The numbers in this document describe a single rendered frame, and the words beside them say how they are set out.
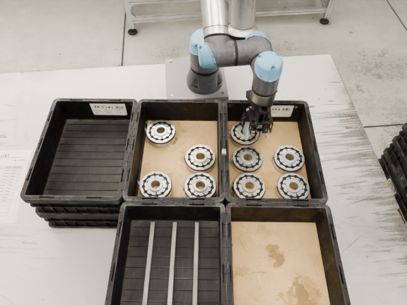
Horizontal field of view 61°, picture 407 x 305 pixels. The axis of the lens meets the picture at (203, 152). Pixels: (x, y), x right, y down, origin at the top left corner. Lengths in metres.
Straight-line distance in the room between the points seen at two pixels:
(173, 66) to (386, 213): 1.01
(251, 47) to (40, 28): 2.59
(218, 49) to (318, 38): 2.19
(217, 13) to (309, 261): 0.76
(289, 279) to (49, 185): 0.81
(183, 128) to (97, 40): 1.96
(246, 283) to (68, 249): 0.60
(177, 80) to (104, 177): 0.53
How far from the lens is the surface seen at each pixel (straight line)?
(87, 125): 1.35
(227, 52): 1.02
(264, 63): 0.96
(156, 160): 1.20
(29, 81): 1.81
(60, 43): 3.18
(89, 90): 1.66
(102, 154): 1.25
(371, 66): 3.04
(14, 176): 1.48
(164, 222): 1.09
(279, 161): 1.17
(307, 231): 1.11
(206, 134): 1.25
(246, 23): 1.29
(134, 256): 1.06
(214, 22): 1.04
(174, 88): 1.44
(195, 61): 1.33
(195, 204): 1.01
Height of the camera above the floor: 1.83
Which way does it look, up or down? 56 degrees down
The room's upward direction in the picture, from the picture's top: straight up
